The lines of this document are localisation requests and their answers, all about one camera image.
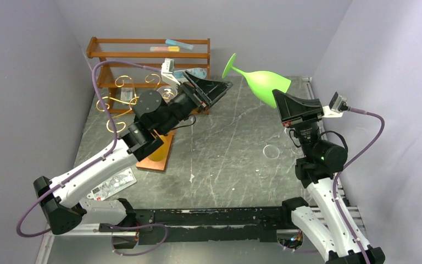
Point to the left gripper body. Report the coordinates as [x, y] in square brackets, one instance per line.
[198, 99]

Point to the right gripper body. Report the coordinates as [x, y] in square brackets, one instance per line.
[301, 119]

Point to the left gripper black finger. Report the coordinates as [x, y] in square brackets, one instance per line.
[212, 91]
[196, 85]

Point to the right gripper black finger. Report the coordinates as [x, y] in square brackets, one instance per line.
[312, 106]
[287, 105]

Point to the green plastic wine glass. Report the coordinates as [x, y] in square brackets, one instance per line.
[261, 83]

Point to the clear wine glass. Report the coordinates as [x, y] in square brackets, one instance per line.
[167, 92]
[264, 172]

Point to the orange plastic wine glass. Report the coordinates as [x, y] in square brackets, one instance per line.
[162, 152]

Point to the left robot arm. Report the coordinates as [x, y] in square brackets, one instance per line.
[63, 199]

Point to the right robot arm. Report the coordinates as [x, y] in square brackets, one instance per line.
[338, 238]

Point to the wooden shelf rack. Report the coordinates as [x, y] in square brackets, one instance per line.
[132, 57]

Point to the small clear glass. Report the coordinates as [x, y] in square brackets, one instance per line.
[271, 152]

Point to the blue toothbrush package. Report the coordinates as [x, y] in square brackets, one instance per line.
[200, 72]

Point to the small box on shelf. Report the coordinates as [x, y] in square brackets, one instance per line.
[126, 94]

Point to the packaged item on table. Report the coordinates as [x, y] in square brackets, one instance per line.
[113, 185]

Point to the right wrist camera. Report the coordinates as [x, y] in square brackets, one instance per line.
[337, 106]

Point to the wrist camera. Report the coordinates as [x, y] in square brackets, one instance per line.
[167, 73]
[337, 106]

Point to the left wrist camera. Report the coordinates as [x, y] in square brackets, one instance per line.
[167, 73]

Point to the black base frame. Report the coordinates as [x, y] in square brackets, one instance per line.
[287, 224]

